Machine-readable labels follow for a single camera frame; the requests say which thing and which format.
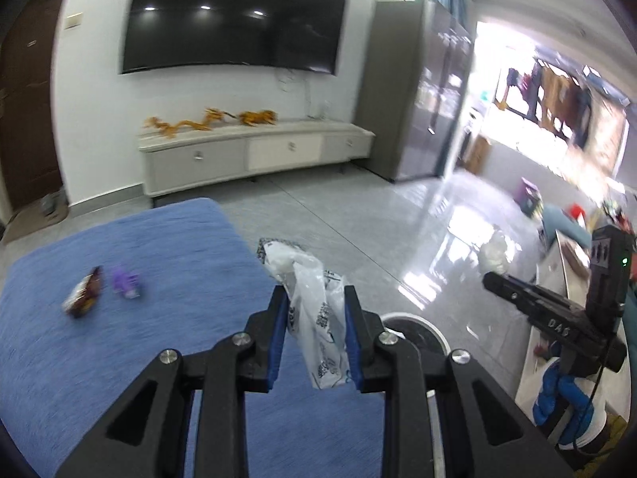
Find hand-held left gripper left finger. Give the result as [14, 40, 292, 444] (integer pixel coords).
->
[55, 284, 289, 478]

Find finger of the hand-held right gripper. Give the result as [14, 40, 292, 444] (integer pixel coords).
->
[482, 271, 541, 317]

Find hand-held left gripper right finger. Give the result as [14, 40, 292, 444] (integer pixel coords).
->
[343, 285, 573, 478]

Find white printed plastic bag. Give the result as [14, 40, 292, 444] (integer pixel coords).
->
[256, 239, 356, 390]

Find white round trash can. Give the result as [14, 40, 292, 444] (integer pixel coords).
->
[379, 311, 449, 394]

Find person's right hand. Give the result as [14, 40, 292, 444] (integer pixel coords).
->
[532, 363, 598, 440]

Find purple bin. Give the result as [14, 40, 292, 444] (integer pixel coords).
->
[518, 178, 541, 212]

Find blue blanket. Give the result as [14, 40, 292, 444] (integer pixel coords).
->
[0, 198, 389, 478]

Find cardboard box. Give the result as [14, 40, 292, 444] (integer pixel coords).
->
[470, 137, 493, 167]

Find purple wrapper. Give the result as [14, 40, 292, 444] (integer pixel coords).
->
[110, 266, 143, 300]

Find hanging clothes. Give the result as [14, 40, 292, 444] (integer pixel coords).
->
[505, 57, 628, 147]

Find white television cabinet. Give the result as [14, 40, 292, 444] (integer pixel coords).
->
[138, 118, 376, 200]

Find brown snack wrapper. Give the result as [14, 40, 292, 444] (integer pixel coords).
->
[62, 266, 105, 318]

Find grey refrigerator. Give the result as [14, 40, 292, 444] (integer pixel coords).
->
[365, 0, 473, 182]

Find gold dragon figurine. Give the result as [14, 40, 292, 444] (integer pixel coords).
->
[144, 107, 236, 140]

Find brown doormat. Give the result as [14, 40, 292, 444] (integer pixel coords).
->
[5, 204, 68, 242]

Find blue curtain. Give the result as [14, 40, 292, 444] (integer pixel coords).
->
[430, 0, 469, 25]

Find brown entrance door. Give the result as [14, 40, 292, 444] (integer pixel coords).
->
[0, 0, 68, 212]

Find black wall television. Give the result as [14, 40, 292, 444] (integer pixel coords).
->
[119, 0, 349, 76]

